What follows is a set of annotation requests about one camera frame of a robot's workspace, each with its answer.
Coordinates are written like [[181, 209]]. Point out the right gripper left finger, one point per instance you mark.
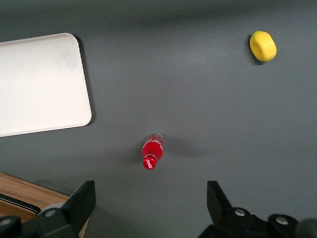
[[74, 213]]

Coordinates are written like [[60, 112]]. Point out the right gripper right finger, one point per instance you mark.
[[223, 215]]

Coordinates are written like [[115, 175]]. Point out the wooden drawer cabinet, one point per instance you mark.
[[27, 187]]

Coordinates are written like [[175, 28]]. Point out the red cola bottle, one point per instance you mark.
[[152, 151]]

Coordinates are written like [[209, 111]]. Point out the cream plastic tray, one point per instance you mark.
[[39, 84]]

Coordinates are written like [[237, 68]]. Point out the yellow toy lemon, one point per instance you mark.
[[263, 46]]

